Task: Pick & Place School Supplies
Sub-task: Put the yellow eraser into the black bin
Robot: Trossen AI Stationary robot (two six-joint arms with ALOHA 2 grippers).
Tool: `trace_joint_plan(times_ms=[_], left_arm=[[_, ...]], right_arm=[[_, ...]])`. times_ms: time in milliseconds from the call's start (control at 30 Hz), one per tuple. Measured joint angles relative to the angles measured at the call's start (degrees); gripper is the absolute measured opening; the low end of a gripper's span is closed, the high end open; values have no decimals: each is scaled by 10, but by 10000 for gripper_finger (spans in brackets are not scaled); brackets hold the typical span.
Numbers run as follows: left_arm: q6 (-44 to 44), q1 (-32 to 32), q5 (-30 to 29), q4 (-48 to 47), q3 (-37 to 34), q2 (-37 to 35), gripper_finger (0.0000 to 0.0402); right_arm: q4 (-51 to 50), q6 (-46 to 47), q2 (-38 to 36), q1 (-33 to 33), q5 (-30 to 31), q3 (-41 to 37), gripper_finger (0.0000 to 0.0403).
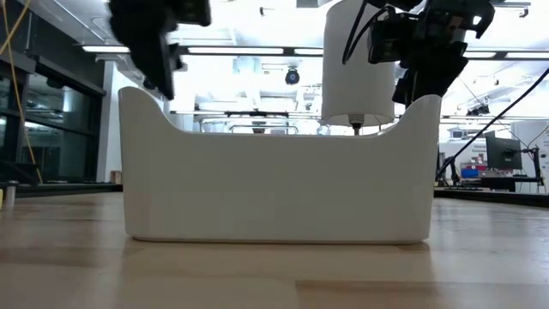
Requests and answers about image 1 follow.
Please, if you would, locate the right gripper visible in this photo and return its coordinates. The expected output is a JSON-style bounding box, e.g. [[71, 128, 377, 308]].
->
[[392, 0, 497, 108]]

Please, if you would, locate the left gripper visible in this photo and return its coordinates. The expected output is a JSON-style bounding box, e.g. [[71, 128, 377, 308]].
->
[[106, 0, 179, 100]]

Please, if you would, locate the ceiling light strip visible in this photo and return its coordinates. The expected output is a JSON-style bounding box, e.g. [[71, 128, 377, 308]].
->
[[81, 45, 323, 56], [462, 50, 549, 60]]

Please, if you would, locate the table lamp white shade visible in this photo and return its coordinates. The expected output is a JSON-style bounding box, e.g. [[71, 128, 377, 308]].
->
[[320, 0, 396, 136]]

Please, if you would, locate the black background robot stand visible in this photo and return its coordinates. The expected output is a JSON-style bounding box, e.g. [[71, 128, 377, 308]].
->
[[435, 148, 463, 187]]

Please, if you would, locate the black computer monitor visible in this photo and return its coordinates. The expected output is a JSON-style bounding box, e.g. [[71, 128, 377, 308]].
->
[[486, 130, 523, 171]]

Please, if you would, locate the black background desk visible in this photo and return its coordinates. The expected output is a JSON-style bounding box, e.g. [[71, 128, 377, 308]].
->
[[479, 175, 546, 193]]

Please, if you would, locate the white plastic storage bin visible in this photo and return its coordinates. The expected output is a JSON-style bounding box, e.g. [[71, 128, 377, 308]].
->
[[118, 86, 443, 245]]

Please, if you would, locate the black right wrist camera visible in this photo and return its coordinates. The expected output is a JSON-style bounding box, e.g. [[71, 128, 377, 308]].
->
[[367, 11, 420, 65]]

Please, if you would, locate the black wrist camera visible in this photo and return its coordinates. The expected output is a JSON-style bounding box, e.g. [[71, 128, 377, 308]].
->
[[173, 0, 213, 27], [367, 11, 420, 65]]

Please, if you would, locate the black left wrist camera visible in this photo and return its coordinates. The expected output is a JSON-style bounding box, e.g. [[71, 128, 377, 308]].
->
[[173, 0, 213, 27]]

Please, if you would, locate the long black arm cable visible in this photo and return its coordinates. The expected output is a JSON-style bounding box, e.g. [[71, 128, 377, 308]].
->
[[434, 67, 549, 182]]

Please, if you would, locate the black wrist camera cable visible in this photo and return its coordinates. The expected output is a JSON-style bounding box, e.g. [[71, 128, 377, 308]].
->
[[341, 0, 389, 65]]

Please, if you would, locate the yellow cable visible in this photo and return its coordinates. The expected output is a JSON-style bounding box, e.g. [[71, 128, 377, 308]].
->
[[0, 0, 44, 185]]

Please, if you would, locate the small grey metal post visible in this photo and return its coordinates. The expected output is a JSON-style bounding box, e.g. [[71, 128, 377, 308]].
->
[[3, 179, 20, 206]]

